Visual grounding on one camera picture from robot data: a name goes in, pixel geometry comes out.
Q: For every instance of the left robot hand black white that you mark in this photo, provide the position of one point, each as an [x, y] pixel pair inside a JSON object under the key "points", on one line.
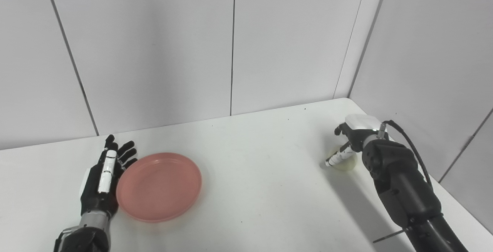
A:
{"points": [[102, 182]]}

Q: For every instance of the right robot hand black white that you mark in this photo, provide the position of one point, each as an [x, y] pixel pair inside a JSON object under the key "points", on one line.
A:
{"points": [[352, 138]]}

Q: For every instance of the white steamed bun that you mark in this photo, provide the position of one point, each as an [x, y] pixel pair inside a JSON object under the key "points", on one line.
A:
{"points": [[344, 161]]}

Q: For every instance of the pink round plate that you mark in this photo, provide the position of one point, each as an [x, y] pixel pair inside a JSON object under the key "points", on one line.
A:
{"points": [[159, 186]]}

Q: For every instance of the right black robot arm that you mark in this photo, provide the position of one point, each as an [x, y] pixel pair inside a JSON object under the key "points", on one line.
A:
{"points": [[408, 190]]}

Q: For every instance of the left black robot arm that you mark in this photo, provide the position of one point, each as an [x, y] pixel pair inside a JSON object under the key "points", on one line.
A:
{"points": [[86, 232]]}

